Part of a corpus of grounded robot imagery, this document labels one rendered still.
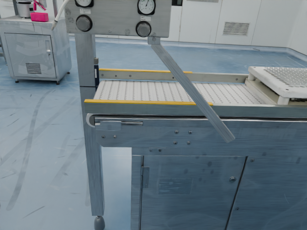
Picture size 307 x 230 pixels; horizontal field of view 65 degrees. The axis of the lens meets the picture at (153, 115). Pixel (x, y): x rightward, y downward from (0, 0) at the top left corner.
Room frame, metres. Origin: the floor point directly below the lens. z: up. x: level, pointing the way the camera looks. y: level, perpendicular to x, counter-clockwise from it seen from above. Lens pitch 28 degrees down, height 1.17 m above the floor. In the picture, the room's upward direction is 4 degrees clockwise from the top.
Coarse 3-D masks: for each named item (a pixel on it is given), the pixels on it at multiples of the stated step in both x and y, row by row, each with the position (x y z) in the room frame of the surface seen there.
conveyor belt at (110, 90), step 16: (112, 80) 0.82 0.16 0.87; (96, 96) 0.68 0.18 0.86; (112, 96) 0.68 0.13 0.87; (128, 96) 0.69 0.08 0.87; (144, 96) 0.70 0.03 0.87; (160, 96) 0.71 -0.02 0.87; (176, 96) 0.71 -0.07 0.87; (208, 96) 0.73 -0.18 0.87; (224, 96) 0.74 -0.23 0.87; (240, 96) 0.75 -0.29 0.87; (256, 96) 0.76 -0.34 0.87
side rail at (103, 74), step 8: (104, 72) 0.83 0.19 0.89; (112, 72) 0.83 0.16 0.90; (120, 72) 0.83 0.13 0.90; (128, 72) 0.83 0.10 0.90; (136, 72) 0.84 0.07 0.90; (144, 72) 0.84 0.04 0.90; (152, 72) 0.84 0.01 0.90; (192, 72) 0.87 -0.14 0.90; (200, 72) 0.87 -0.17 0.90; (168, 80) 0.85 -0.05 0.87; (176, 80) 0.85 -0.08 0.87; (192, 80) 0.86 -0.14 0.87; (200, 80) 0.86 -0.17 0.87; (208, 80) 0.86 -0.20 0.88; (216, 80) 0.86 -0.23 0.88; (224, 80) 0.87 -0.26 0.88; (232, 80) 0.87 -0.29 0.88; (240, 80) 0.87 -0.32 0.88
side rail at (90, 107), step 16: (96, 112) 0.56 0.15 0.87; (112, 112) 0.56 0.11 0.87; (128, 112) 0.57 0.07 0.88; (144, 112) 0.57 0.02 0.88; (160, 112) 0.57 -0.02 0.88; (176, 112) 0.58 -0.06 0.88; (192, 112) 0.58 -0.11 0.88; (224, 112) 0.59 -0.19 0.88; (240, 112) 0.59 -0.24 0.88; (256, 112) 0.60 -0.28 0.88; (272, 112) 0.60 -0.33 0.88; (288, 112) 0.61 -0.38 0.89; (304, 112) 0.61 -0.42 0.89
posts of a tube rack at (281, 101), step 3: (249, 75) 0.85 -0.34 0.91; (252, 75) 0.85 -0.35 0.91; (249, 78) 0.85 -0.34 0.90; (252, 78) 0.84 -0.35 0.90; (255, 78) 0.85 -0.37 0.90; (279, 99) 0.64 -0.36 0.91; (282, 99) 0.64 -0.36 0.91; (285, 99) 0.63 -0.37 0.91; (288, 99) 0.63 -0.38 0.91; (279, 102) 0.64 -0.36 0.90; (282, 102) 0.63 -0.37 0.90; (285, 102) 0.63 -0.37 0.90
